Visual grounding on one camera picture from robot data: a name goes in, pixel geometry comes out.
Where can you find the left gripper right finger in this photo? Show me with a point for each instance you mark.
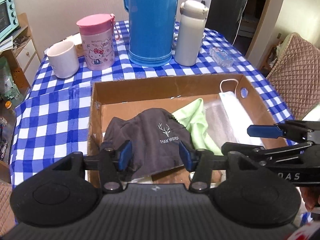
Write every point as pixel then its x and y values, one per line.
pixel 200 163

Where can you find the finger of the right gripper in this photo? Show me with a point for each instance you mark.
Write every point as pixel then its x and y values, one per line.
pixel 262 152
pixel 290 129

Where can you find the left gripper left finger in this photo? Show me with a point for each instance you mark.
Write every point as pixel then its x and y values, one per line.
pixel 111 162

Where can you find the white face mask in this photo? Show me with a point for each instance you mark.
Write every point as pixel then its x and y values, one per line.
pixel 237 115

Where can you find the dark grey cloth pouch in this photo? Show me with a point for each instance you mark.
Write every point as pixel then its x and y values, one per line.
pixel 155 135

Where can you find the person's right hand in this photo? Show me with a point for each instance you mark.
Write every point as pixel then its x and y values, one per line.
pixel 310 197

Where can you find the cream yellow towel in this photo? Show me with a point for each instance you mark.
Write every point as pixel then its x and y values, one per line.
pixel 142 180

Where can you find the light green cloth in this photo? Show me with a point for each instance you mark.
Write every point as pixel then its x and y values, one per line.
pixel 193 118

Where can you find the right quilted tan chair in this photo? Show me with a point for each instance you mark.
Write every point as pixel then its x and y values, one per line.
pixel 295 75

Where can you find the quilted tan chair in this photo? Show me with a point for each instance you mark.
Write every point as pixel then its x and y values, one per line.
pixel 7 218
pixel 295 75

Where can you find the brown cardboard tray box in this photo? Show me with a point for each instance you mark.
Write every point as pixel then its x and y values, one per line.
pixel 127 98

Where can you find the blue white checkered tablecloth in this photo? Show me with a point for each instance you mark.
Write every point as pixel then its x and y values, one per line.
pixel 53 120

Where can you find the clear plastic tissue pack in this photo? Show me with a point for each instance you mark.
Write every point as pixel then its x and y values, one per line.
pixel 221 57

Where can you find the white ceramic mug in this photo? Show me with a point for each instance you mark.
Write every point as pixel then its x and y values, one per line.
pixel 63 59

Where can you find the left quilted tan chair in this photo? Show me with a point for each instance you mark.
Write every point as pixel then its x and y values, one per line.
pixel 7 218

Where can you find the pink lidded cartoon cup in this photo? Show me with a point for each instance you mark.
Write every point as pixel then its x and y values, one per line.
pixel 97 35

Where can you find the wooden shelf cabinet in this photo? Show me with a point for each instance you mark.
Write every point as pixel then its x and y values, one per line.
pixel 24 59

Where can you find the black mini fridge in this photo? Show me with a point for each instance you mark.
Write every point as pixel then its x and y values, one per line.
pixel 225 16

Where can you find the white insulated bottle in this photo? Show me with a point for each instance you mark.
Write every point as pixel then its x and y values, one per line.
pixel 191 29

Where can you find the large blue thermos flask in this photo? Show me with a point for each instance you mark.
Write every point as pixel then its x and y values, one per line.
pixel 151 30

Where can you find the teal toaster oven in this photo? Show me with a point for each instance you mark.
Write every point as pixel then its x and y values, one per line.
pixel 8 18

